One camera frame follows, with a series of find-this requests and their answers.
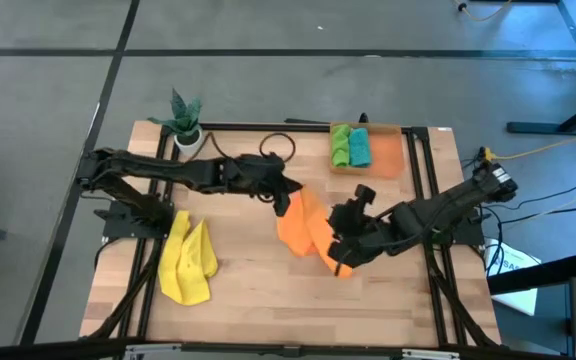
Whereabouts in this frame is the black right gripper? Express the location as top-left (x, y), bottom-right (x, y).
top-left (326, 183), bottom-right (394, 277)

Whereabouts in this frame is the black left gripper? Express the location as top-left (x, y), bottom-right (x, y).
top-left (222, 153), bottom-right (303, 217)

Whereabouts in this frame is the orange microfiber towel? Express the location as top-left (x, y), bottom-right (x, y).
top-left (276, 185), bottom-right (354, 280)

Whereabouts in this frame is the green microfiber towel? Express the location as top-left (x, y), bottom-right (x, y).
top-left (330, 123), bottom-right (352, 169)

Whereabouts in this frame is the teal microfiber towel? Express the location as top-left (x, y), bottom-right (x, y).
top-left (348, 127), bottom-right (373, 169)

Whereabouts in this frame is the yellow microfiber towel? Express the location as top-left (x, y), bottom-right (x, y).
top-left (156, 209), bottom-right (219, 307)

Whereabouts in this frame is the translucent orange plastic basket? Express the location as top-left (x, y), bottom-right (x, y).
top-left (328, 121), bottom-right (406, 180)

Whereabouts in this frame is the potted green plant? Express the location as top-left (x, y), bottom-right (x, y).
top-left (147, 87), bottom-right (208, 158)

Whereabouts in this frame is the white printed paper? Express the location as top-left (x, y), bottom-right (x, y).
top-left (482, 237), bottom-right (542, 317)

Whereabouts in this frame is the black diagonal brace bar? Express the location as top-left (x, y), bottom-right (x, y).
top-left (487, 252), bottom-right (576, 296)

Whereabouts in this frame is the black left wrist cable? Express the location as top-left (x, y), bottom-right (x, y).
top-left (187, 130), bottom-right (298, 164)

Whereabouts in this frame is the black aluminium table frame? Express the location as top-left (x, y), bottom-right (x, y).
top-left (80, 121), bottom-right (502, 351)

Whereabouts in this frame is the silver metal bracket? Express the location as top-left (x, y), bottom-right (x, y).
top-left (400, 348), bottom-right (462, 360)
top-left (122, 342), bottom-right (184, 360)

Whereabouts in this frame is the yellow extension cable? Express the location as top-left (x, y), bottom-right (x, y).
top-left (477, 123), bottom-right (576, 164)

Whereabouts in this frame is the black floor cable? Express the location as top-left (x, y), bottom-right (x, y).
top-left (485, 180), bottom-right (576, 211)
top-left (485, 204), bottom-right (576, 276)

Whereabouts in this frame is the white floor cable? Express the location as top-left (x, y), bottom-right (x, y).
top-left (535, 177), bottom-right (576, 219)

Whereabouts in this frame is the yellow cable with black plug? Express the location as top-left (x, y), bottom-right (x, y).
top-left (455, 0), bottom-right (513, 23)

